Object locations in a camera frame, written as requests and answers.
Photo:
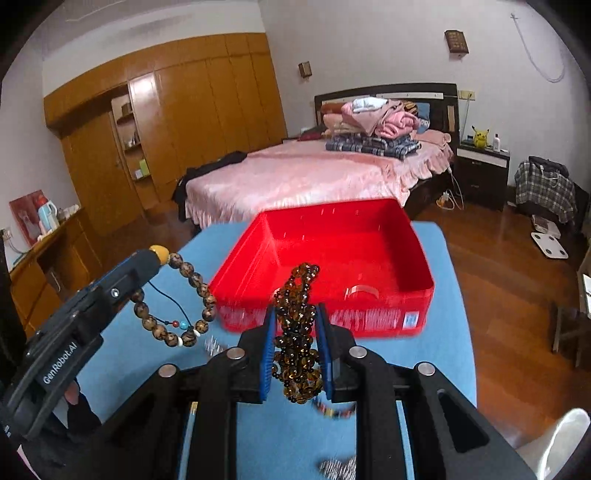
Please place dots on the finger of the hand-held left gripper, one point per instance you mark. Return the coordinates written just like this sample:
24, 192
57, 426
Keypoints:
127, 295
138, 265

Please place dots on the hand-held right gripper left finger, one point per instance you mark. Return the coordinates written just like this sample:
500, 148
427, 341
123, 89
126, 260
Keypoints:
268, 355

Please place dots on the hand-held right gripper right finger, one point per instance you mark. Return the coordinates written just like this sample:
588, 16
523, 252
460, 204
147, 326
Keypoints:
324, 355

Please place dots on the silver metal watch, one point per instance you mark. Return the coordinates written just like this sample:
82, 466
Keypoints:
337, 468

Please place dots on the red plastic box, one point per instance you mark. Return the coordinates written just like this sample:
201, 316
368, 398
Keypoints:
323, 240

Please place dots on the person's left hand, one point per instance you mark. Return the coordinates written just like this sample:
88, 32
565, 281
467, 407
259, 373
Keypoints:
83, 413

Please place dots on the low wooden cabinet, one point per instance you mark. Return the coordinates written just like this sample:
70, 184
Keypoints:
69, 263

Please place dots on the green box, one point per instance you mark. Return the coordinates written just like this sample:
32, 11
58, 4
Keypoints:
144, 168

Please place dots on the light blue thermos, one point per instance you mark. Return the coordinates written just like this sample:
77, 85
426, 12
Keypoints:
47, 217

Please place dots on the black clothes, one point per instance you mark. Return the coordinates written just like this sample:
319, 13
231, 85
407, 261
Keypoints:
207, 173

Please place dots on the blue table cover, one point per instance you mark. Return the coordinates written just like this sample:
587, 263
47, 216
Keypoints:
438, 323

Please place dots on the red picture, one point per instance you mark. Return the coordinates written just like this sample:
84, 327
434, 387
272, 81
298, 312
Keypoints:
25, 217

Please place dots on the wooden wardrobe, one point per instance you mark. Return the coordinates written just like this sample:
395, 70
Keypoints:
207, 115

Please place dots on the bed with pink cover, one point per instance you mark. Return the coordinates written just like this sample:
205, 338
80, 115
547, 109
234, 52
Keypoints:
323, 180

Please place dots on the folded plaid blanket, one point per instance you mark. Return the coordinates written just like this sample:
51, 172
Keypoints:
369, 146

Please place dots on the dark red cloth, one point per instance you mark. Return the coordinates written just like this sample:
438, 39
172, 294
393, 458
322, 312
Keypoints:
310, 136

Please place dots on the dark nightstand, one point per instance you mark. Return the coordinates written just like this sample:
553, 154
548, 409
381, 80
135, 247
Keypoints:
480, 180

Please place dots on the pile of pink clothes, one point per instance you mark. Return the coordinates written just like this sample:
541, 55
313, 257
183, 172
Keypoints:
392, 120

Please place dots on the white bathroom scale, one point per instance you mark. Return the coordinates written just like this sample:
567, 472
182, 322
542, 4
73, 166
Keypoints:
549, 247

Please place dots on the small white box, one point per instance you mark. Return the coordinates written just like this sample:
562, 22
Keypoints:
545, 225

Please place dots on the yellow plush toy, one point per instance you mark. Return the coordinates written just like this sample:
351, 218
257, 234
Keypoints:
480, 136

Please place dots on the dark wooden headboard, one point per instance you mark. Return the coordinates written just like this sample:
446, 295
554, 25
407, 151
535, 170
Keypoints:
443, 110

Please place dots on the white bottle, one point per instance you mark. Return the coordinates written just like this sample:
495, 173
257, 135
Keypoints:
497, 142

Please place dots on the plaid bag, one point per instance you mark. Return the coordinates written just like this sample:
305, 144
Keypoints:
545, 189

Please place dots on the wooden wall lamp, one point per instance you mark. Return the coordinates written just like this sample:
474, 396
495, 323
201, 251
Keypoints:
304, 69
457, 41

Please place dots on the wall socket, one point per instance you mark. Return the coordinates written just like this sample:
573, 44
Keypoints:
466, 94

